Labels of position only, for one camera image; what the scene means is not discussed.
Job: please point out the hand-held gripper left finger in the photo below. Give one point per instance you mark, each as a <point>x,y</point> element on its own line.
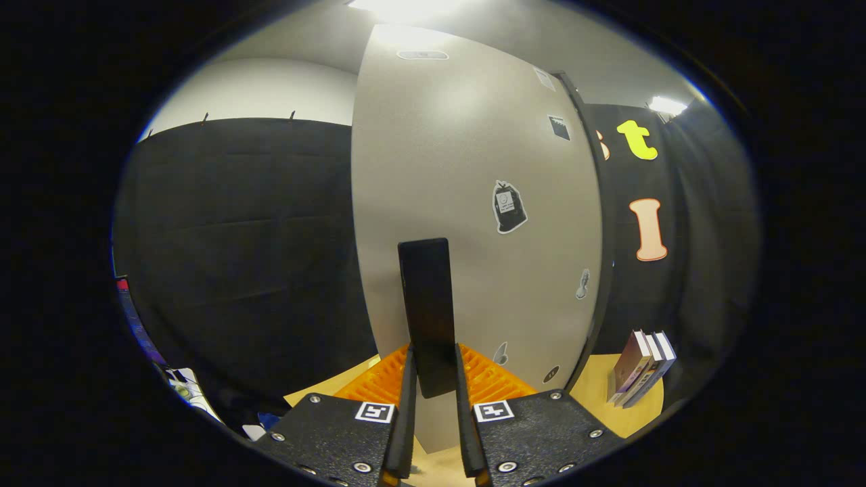
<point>404,426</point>

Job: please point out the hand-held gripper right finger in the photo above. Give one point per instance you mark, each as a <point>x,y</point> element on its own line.
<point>467,426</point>

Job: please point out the grey cabinet door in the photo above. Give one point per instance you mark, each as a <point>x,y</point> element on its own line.
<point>473,135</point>

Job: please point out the small blue object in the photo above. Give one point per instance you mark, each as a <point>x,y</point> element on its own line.
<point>268,421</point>

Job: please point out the pink cover book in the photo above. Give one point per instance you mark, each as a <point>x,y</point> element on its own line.
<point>629,365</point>

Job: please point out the white spine book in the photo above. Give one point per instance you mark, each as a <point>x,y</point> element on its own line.
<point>655,352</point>

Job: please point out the pale blue cover book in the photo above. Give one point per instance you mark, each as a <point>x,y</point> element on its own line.
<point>666,346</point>

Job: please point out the white printed object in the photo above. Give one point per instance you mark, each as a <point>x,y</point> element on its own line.
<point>189,392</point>

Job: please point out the dark grey cabinet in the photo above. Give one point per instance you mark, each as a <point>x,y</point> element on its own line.
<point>607,257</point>

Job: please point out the black backdrop cloth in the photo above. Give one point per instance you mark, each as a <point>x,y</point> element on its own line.
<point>237,237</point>

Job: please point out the ceiling light panel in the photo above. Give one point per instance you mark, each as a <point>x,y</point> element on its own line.
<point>667,105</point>
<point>406,7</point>

